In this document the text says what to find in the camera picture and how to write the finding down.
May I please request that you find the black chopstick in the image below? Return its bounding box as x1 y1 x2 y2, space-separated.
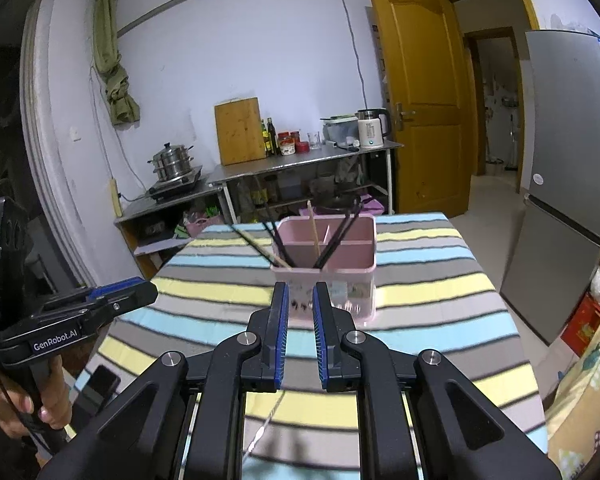
230 223 288 268
259 207 287 261
320 199 362 268
263 204 293 267
316 210 355 268
324 210 353 258

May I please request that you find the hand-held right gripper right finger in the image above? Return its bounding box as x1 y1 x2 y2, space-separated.
312 281 563 480

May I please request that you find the pineapple print cloth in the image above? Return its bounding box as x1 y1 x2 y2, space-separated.
545 315 600 480

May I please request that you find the green curtain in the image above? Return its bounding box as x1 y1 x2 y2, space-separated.
92 0 141 126

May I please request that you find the red cardboard box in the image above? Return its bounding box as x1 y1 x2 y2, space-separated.
560 292 600 356

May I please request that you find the black induction cooker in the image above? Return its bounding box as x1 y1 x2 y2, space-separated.
147 165 204 204

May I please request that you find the person's left hand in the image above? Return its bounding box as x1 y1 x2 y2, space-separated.
0 357 74 443

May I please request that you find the pink plastic utensil basket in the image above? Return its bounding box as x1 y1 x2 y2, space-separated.
270 216 378 326

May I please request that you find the grey refrigerator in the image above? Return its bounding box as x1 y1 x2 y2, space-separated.
500 30 600 346

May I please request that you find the striped tablecloth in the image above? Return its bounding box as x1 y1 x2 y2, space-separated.
75 211 548 480

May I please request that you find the white electric kettle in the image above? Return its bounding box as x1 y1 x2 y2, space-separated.
356 108 393 149

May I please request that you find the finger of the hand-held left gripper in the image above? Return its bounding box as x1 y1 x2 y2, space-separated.
87 279 159 330
42 276 142 311

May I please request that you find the wooden chopstick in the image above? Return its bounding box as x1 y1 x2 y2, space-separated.
235 227 292 269
307 200 322 257

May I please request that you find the low metal side table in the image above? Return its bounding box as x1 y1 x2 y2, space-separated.
114 185 228 281

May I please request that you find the air conditioner cable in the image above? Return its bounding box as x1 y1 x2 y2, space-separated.
336 0 370 111

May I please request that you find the black smartphone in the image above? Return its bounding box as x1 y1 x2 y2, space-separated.
72 364 122 431

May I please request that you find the yellow wooden door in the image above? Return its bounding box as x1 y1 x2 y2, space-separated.
365 0 473 218

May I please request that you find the metal chopstick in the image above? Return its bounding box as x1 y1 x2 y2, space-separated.
242 392 287 461

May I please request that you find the stainless steel work table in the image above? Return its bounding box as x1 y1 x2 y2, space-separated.
207 140 405 226

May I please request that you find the stainless steel steamer pot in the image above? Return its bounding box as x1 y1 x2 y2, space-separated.
147 142 196 181

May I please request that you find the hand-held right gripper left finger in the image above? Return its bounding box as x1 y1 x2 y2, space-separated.
37 281 290 480

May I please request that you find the wooden cutting board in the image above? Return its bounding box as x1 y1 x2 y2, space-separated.
214 97 267 167

